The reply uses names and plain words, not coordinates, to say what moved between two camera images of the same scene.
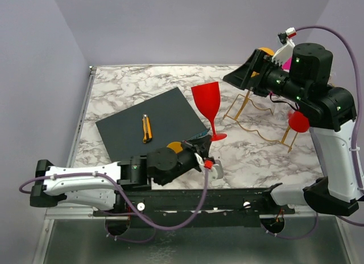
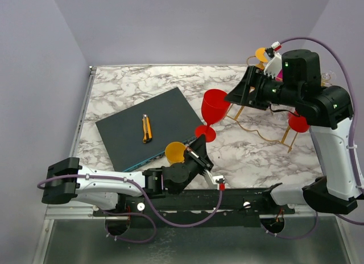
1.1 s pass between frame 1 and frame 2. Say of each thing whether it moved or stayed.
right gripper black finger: moved
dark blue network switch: stayed
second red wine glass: stayed
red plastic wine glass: moved
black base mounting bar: stayed
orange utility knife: stayed
